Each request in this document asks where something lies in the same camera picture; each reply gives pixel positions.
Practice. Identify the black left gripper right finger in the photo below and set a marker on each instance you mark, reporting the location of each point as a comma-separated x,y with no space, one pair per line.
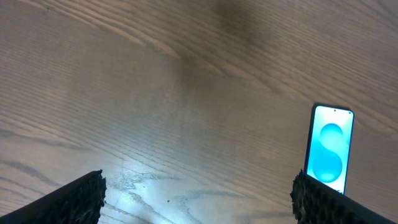
315,203

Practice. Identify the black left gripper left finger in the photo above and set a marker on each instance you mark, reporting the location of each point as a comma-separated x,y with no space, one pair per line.
79,201

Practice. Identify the blue Galaxy smartphone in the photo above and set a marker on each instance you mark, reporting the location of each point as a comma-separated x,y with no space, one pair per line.
329,145

